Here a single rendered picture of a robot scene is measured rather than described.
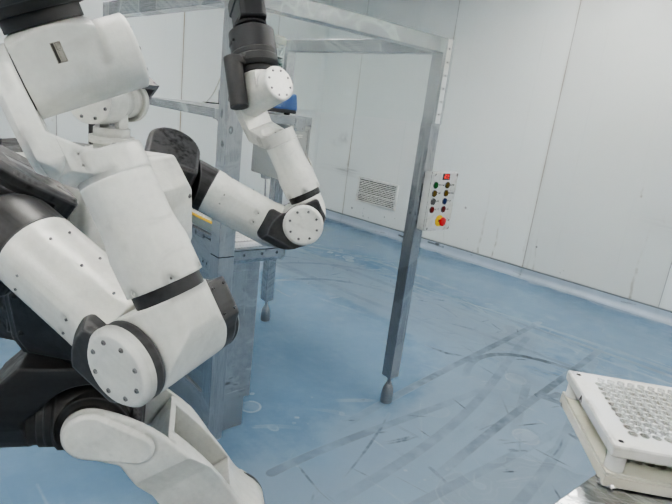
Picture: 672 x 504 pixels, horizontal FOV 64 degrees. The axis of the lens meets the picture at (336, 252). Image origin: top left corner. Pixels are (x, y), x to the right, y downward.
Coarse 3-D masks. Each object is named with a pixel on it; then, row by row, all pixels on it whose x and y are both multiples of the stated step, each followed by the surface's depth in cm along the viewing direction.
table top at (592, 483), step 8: (592, 480) 81; (576, 488) 79; (584, 488) 79; (592, 488) 80; (600, 488) 80; (608, 488) 80; (616, 488) 80; (568, 496) 77; (576, 496) 77; (584, 496) 78; (592, 496) 78; (600, 496) 78; (608, 496) 78; (616, 496) 78; (624, 496) 79; (632, 496) 79; (640, 496) 79; (648, 496) 79; (656, 496) 80
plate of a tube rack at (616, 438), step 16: (576, 384) 96; (592, 384) 97; (640, 384) 99; (592, 400) 91; (592, 416) 87; (608, 416) 86; (608, 432) 82; (624, 432) 82; (640, 432) 83; (608, 448) 80; (624, 448) 78; (640, 448) 78; (656, 448) 79; (656, 464) 78
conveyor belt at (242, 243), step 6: (192, 210) 224; (204, 216) 216; (240, 234) 195; (240, 240) 190; (246, 240) 191; (252, 240) 193; (240, 246) 190; (246, 246) 191; (252, 246) 193; (258, 246) 195; (264, 246) 197
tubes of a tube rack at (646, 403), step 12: (612, 384) 96; (624, 396) 92; (636, 396) 93; (648, 396) 93; (660, 396) 94; (624, 408) 88; (636, 408) 88; (648, 408) 88; (660, 408) 89; (636, 420) 85; (648, 420) 85; (660, 420) 85
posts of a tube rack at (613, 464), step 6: (570, 390) 100; (570, 396) 100; (576, 396) 100; (606, 456) 81; (612, 456) 80; (606, 462) 81; (612, 462) 80; (618, 462) 79; (624, 462) 79; (612, 468) 80; (618, 468) 79
